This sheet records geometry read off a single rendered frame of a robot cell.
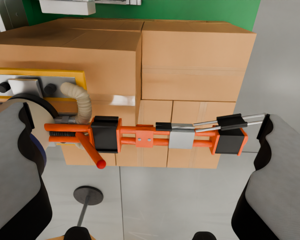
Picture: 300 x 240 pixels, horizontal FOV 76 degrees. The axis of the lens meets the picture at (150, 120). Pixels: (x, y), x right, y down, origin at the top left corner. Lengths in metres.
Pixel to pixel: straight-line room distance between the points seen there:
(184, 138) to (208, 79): 0.70
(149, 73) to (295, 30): 1.25
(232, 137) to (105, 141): 0.35
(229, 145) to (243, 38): 0.73
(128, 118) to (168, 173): 1.72
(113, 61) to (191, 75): 0.57
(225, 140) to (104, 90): 0.47
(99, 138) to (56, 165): 2.07
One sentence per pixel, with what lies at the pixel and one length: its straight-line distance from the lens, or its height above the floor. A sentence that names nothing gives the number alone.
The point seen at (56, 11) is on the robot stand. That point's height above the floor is 0.99.
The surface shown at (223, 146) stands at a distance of 0.59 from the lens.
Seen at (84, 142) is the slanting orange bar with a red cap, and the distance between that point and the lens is 0.54.
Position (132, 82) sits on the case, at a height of 0.94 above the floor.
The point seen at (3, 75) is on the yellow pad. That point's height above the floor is 1.08.
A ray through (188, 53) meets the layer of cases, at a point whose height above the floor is 0.54.
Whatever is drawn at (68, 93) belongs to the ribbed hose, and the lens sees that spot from 0.60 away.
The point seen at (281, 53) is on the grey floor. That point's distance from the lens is 1.97.
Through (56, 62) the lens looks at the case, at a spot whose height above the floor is 0.94.
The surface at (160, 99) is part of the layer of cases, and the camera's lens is 1.22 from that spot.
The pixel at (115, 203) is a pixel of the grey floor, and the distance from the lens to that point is 2.99.
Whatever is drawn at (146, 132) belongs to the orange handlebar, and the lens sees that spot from 0.53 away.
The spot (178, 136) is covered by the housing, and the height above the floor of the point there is 1.20.
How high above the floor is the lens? 1.62
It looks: 57 degrees down
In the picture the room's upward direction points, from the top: 179 degrees counter-clockwise
